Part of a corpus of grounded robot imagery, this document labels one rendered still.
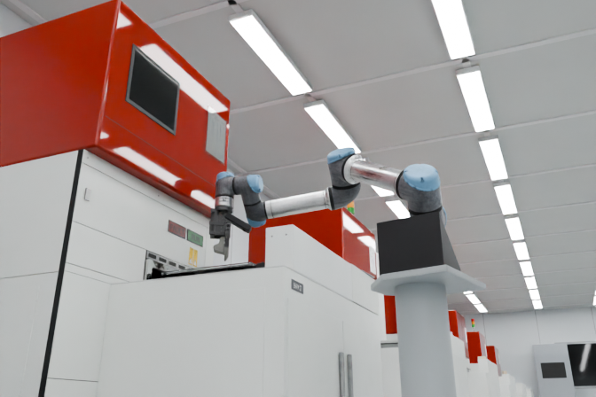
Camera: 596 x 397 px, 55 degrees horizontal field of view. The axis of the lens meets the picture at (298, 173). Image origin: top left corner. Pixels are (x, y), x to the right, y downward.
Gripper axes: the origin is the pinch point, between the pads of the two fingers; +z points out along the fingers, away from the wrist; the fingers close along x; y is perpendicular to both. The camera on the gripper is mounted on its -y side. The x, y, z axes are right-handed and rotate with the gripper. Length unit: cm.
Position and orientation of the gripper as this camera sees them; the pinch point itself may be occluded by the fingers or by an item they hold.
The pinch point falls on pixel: (227, 257)
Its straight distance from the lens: 228.9
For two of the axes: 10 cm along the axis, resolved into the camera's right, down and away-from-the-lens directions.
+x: 0.9, -3.9, -9.1
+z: 0.1, 9.2, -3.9
